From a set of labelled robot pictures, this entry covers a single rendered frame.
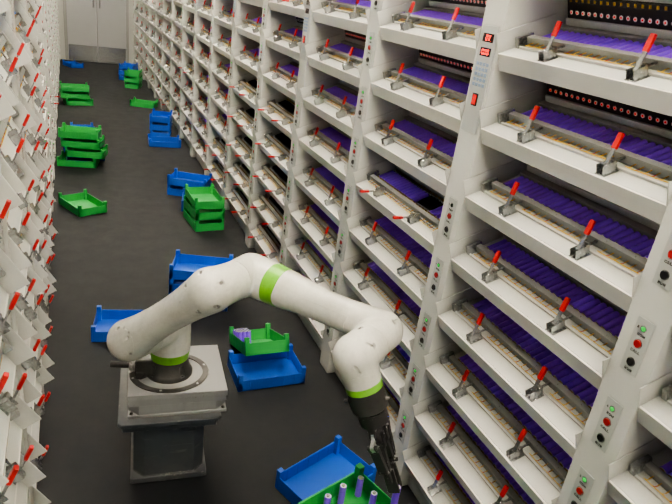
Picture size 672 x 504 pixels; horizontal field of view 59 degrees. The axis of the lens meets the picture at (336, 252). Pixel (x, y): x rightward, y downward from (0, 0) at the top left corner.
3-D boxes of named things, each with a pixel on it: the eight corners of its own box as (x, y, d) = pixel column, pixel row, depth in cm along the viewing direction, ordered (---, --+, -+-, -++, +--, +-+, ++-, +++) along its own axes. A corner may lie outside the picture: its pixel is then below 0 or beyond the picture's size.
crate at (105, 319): (91, 342, 269) (90, 327, 266) (97, 319, 287) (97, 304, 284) (160, 341, 276) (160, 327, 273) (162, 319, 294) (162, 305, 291)
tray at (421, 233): (436, 257, 187) (432, 232, 182) (357, 193, 237) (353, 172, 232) (489, 235, 192) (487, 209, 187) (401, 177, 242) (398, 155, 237)
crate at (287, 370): (237, 392, 250) (239, 376, 247) (227, 364, 267) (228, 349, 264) (304, 383, 262) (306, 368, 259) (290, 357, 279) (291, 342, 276)
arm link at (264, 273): (217, 292, 169) (221, 252, 165) (246, 280, 180) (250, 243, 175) (267, 315, 161) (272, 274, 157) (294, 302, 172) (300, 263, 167)
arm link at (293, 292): (271, 314, 163) (272, 280, 157) (296, 297, 171) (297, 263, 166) (386, 368, 146) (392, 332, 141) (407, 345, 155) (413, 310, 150)
